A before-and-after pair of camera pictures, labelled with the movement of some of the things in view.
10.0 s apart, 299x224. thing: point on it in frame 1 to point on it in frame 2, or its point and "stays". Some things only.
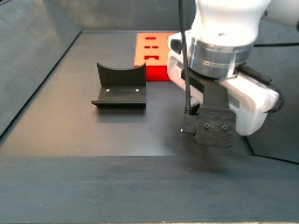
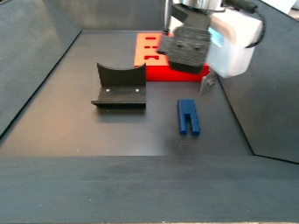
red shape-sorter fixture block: [151, 52] stays
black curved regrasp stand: [123, 88] stays
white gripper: [251, 99] to [232, 31]
